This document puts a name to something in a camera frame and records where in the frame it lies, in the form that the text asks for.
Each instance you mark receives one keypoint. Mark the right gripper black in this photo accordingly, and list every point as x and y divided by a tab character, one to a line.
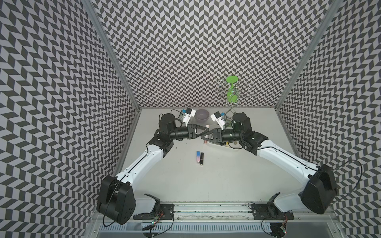
217	134

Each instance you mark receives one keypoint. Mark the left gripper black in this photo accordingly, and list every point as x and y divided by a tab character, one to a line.
191	130

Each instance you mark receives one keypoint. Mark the white storage box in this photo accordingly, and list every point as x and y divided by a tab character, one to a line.
232	144

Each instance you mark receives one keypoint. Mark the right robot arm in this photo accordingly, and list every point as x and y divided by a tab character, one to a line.
318	184

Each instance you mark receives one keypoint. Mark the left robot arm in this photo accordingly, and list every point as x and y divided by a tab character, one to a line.
116	199

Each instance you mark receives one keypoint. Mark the black lipstick long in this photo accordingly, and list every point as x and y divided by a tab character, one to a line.
201	159

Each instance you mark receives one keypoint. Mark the blue pink lipstick tube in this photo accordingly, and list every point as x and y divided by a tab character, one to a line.
198	157

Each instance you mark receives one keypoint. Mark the purple bowl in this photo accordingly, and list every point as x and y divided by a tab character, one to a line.
202	115

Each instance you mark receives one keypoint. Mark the chrome jewelry stand green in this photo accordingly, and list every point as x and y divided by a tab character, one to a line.
232	90

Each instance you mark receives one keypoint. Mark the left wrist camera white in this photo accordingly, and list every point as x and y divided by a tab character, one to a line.
188	114

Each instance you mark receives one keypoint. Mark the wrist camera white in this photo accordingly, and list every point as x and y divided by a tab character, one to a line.
219	119
188	114

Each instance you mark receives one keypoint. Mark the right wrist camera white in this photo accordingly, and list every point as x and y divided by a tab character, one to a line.
219	119

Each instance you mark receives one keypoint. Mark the aluminium front rail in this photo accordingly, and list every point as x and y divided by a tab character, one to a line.
237	211

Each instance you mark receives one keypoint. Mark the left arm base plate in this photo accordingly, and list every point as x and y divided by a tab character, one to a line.
164	212

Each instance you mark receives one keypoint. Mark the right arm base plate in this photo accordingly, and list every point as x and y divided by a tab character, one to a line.
262	211

